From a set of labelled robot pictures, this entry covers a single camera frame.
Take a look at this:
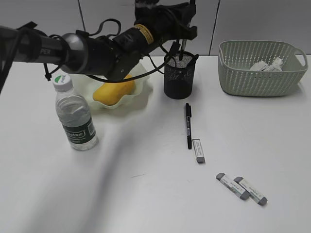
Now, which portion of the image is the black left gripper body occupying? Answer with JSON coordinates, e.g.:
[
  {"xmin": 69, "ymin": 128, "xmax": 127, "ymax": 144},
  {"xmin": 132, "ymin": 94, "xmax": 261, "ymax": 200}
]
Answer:
[{"xmin": 135, "ymin": 0, "xmax": 197, "ymax": 41}]

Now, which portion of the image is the black marker pen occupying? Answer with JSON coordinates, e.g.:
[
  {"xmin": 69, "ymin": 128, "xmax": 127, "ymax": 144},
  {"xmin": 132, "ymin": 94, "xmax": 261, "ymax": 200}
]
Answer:
[
  {"xmin": 179, "ymin": 39, "xmax": 187, "ymax": 61},
  {"xmin": 185, "ymin": 103, "xmax": 192, "ymax": 150},
  {"xmin": 169, "ymin": 41, "xmax": 180, "ymax": 67}
]

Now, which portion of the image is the yellow mango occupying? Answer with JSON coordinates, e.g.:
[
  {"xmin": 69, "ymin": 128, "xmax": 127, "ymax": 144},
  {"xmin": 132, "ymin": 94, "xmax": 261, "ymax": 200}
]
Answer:
[{"xmin": 93, "ymin": 81, "xmax": 135, "ymax": 106}]

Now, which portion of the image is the waste paper ball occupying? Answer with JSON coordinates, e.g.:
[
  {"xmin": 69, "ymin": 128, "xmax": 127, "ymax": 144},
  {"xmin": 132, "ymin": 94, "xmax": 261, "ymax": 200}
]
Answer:
[{"xmin": 250, "ymin": 57, "xmax": 283, "ymax": 72}]

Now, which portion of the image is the grey white eraser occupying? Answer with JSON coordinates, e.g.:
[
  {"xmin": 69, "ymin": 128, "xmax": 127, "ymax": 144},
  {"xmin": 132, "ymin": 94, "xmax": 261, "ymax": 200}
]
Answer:
[
  {"xmin": 234, "ymin": 177, "xmax": 268, "ymax": 206},
  {"xmin": 192, "ymin": 139, "xmax": 205, "ymax": 164},
  {"xmin": 216, "ymin": 173, "xmax": 250, "ymax": 200}
]

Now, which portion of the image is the clear water bottle green label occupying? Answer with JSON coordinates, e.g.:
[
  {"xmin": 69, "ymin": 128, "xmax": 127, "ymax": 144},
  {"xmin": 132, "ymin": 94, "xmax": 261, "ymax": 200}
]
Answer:
[{"xmin": 52, "ymin": 74, "xmax": 98, "ymax": 151}]

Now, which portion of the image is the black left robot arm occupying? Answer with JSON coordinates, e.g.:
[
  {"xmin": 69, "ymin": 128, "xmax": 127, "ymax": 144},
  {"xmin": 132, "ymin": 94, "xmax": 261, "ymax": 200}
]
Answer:
[{"xmin": 0, "ymin": 0, "xmax": 197, "ymax": 84}]

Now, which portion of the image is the black mesh pen holder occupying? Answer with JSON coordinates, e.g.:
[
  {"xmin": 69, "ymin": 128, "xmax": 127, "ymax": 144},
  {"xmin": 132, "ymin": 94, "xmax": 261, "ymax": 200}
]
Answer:
[{"xmin": 164, "ymin": 51, "xmax": 199, "ymax": 100}]

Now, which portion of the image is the pale green plastic basket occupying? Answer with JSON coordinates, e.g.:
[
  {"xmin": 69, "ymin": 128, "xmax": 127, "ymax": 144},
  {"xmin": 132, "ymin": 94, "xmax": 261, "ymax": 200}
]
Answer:
[{"xmin": 218, "ymin": 40, "xmax": 308, "ymax": 97}]

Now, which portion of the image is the frosted wavy glass plate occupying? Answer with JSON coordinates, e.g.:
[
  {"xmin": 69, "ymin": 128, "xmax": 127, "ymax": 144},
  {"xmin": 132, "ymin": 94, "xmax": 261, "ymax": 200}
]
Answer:
[{"xmin": 70, "ymin": 74, "xmax": 149, "ymax": 109}]

